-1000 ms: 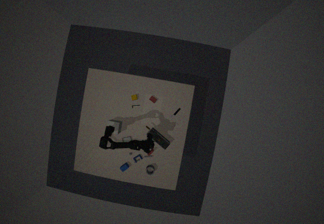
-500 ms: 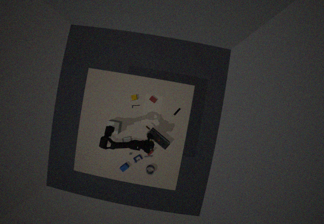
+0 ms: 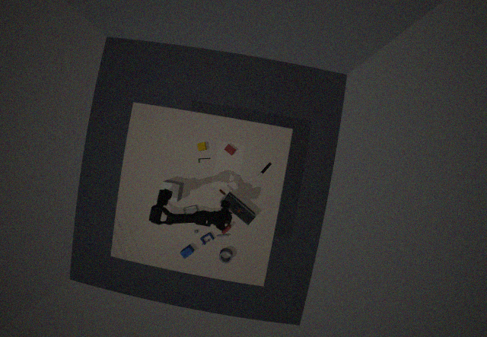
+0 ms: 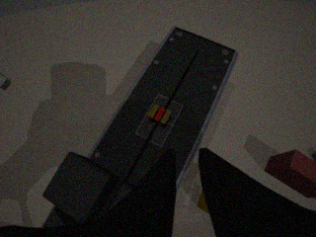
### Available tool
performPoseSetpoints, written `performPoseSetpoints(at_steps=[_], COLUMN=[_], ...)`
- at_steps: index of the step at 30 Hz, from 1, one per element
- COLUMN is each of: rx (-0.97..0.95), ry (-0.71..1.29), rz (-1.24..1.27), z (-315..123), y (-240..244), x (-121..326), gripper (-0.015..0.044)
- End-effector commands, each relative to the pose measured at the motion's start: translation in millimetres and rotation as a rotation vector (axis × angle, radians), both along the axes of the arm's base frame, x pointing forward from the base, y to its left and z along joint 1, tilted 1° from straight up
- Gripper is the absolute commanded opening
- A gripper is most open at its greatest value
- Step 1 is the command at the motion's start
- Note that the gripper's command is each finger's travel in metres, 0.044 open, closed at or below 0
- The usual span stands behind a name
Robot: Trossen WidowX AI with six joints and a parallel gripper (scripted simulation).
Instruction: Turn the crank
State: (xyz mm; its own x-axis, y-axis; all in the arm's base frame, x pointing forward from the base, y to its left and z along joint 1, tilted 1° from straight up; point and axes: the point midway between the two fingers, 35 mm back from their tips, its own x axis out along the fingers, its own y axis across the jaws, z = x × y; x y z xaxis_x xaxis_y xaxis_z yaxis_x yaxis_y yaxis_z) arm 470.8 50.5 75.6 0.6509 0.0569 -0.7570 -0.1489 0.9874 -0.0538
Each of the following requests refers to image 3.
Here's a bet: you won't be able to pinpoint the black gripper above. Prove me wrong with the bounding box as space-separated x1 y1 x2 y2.
215 201 230 230

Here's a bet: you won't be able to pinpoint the olive yellow block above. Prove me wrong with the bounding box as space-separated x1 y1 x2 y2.
197 142 207 151

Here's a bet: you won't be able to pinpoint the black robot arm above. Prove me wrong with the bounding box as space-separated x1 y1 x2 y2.
149 189 232 228

